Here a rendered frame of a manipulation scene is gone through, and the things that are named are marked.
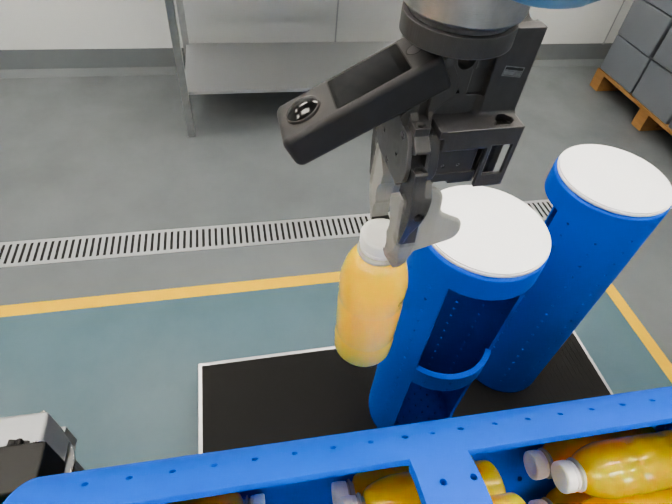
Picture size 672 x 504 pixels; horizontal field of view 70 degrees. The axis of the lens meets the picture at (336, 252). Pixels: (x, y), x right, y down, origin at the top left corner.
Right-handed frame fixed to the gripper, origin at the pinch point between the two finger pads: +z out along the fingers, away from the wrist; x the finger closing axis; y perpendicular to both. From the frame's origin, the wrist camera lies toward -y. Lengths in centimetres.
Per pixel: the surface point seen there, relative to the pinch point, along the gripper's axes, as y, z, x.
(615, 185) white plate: 78, 41, 43
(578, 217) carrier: 68, 46, 38
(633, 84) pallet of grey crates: 272, 133, 228
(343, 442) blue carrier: -4.1, 22.6, -10.0
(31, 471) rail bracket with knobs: -45, 41, 0
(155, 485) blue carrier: -23.8, 20.2, -11.2
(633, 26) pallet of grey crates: 273, 104, 255
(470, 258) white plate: 32, 39, 26
